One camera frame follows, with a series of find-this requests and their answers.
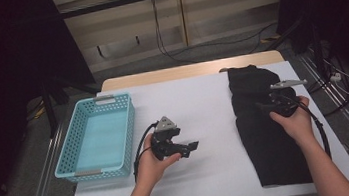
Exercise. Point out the black shorts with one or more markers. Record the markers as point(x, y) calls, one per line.
point(270, 153)

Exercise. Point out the black metal stand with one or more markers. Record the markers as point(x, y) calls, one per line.
point(315, 43)
point(50, 106)

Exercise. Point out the white power plug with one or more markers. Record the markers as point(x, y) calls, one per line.
point(335, 77)

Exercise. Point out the person's left hand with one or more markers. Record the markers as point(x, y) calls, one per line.
point(149, 171)

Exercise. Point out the beige wooden cabinet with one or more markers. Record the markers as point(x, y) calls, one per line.
point(224, 4)

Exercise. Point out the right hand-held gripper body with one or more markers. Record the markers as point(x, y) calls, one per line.
point(285, 102)

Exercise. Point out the light blue plastic basket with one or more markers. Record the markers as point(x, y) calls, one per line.
point(100, 137)

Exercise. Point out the light wooden table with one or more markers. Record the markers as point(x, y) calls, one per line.
point(159, 74)

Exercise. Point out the person's right hand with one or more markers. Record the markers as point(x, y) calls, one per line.
point(298, 126)

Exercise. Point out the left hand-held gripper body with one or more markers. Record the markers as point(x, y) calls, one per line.
point(165, 146)

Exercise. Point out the yellow floor tape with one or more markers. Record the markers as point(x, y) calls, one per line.
point(271, 38)
point(39, 112)

